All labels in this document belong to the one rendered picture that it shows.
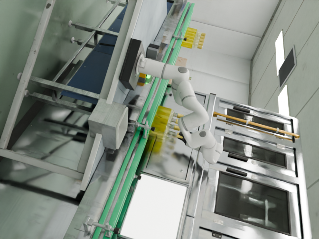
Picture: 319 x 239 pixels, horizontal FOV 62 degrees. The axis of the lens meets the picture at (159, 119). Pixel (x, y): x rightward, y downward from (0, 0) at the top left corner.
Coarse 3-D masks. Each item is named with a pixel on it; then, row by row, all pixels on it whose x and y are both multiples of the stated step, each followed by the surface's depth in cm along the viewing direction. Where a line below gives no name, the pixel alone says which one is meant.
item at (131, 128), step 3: (129, 120) 167; (132, 120) 168; (129, 123) 166; (132, 123) 166; (135, 123) 167; (129, 126) 169; (132, 126) 167; (129, 129) 170; (132, 129) 170; (135, 129) 172; (132, 132) 173
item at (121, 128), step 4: (124, 112) 147; (124, 116) 157; (120, 120) 143; (124, 120) 160; (120, 124) 164; (124, 124) 163; (116, 128) 142; (120, 128) 166; (124, 128) 166; (116, 132) 143; (120, 132) 164; (124, 132) 165; (116, 136) 146; (120, 136) 162; (116, 140) 149; (120, 140) 161; (116, 144) 152; (120, 144) 159; (116, 148) 156
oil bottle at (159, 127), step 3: (153, 123) 185; (153, 126) 183; (156, 126) 184; (159, 126) 184; (162, 126) 184; (165, 126) 185; (156, 129) 182; (159, 129) 182; (162, 129) 182; (165, 129) 183; (168, 129) 184; (165, 132) 182; (168, 132) 183
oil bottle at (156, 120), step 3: (156, 117) 189; (153, 120) 187; (156, 120) 187; (159, 120) 187; (162, 120) 188; (165, 120) 188; (168, 120) 188; (156, 123) 186; (159, 123) 186; (162, 123) 186; (165, 123) 186; (168, 123) 187; (168, 126) 186
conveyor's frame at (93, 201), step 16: (176, 0) 277; (176, 16) 256; (160, 32) 235; (160, 48) 220; (128, 96) 181; (144, 96) 183; (128, 112) 172; (128, 144) 167; (112, 160) 159; (96, 176) 151; (112, 176) 152; (96, 192) 145; (80, 208) 138; (96, 208) 140
